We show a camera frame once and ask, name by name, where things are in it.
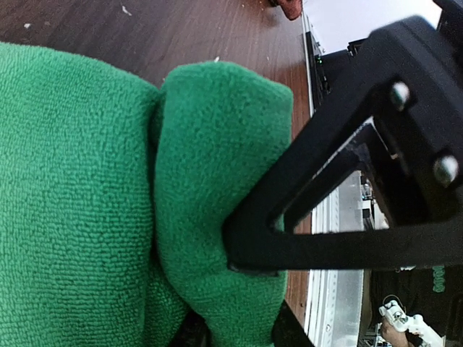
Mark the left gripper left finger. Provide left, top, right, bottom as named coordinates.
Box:
left=171, top=312, right=210, bottom=347

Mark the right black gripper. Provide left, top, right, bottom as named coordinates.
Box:
left=365, top=1, right=462, bottom=226

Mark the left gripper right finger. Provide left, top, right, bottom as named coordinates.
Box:
left=271, top=301, right=314, bottom=347

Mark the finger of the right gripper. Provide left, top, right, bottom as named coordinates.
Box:
left=223, top=41, right=462, bottom=272

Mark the green towel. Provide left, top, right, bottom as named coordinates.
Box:
left=1, top=43, right=293, bottom=346

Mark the person hand in background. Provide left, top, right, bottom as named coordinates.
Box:
left=381, top=320, right=412, bottom=347

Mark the white handheld device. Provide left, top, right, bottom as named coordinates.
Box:
left=378, top=300, right=445, bottom=347

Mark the brown towel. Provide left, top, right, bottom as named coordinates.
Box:
left=268, top=0, right=303, bottom=21

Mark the aluminium front rail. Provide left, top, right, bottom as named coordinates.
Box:
left=302, top=9, right=362, bottom=346

